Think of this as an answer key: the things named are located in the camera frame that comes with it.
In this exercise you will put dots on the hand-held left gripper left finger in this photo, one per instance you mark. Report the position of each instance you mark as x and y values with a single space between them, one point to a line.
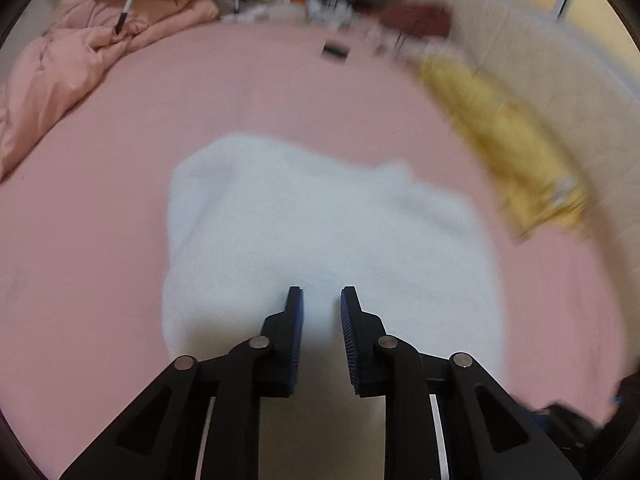
295 340

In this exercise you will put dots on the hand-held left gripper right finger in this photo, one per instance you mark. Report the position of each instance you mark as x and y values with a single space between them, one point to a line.
350 340

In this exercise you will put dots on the white knit sweater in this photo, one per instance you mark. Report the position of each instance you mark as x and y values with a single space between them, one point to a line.
310 220

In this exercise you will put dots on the yellow cartoon pillow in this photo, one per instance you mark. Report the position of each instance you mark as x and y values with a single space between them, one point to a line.
505 135

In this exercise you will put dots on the small black flat object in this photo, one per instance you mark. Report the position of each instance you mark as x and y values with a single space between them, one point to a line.
335 52

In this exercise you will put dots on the dark red cloth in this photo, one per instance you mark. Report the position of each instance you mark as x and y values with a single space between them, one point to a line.
415 20

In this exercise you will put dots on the white quilted headboard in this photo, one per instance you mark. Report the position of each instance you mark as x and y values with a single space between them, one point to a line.
575 85

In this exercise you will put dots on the pink duvet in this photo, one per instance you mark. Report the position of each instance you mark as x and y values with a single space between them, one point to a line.
75 60

